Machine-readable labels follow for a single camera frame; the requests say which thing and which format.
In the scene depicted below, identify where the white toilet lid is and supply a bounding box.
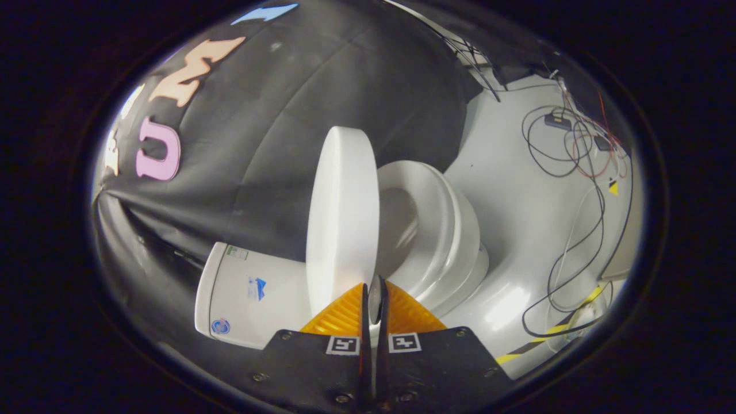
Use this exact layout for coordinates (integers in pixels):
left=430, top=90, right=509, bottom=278
left=305, top=126, right=380, bottom=318

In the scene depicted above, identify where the white toilet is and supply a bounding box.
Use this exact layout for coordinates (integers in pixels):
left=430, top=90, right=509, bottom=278
left=194, top=160, right=490, bottom=350

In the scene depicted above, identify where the yellow black floor tape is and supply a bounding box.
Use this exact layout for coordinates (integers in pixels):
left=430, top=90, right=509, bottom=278
left=494, top=285, right=605, bottom=365

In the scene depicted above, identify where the white toilet seat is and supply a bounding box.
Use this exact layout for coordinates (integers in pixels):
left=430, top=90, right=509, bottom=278
left=377, top=160, right=462, bottom=295

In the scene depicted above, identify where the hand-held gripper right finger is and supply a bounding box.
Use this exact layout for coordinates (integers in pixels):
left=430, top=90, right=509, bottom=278
left=376, top=276, right=515, bottom=412

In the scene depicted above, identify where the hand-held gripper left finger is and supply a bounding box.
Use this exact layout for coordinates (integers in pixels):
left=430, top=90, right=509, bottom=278
left=247, top=282, right=374, bottom=412

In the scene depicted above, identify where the white toilet tank cover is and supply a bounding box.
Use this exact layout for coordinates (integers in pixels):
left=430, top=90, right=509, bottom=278
left=194, top=241, right=228, bottom=341

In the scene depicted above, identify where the black tripod stand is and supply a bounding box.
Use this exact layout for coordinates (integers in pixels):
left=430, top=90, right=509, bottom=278
left=428, top=26, right=502, bottom=104

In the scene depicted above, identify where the black backdrop cloth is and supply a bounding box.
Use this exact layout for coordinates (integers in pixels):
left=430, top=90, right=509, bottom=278
left=92, top=0, right=485, bottom=369

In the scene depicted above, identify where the black cable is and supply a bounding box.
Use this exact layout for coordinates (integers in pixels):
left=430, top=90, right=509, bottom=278
left=520, top=103, right=636, bottom=340

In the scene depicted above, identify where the red cable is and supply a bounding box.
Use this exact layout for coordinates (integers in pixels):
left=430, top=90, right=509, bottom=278
left=566, top=91, right=628, bottom=180

